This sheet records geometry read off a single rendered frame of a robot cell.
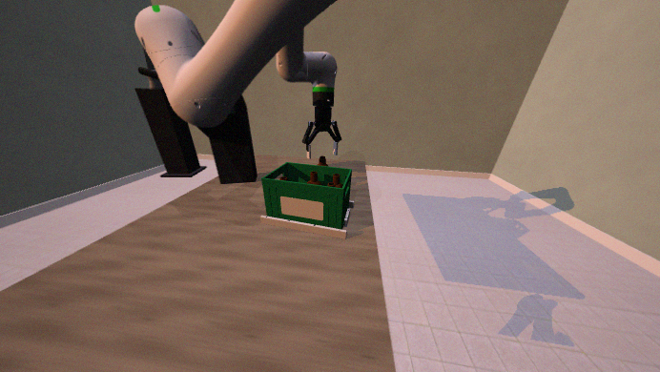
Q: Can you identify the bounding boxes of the green plastic crate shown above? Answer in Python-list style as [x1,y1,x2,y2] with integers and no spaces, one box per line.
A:
[261,162,352,229]

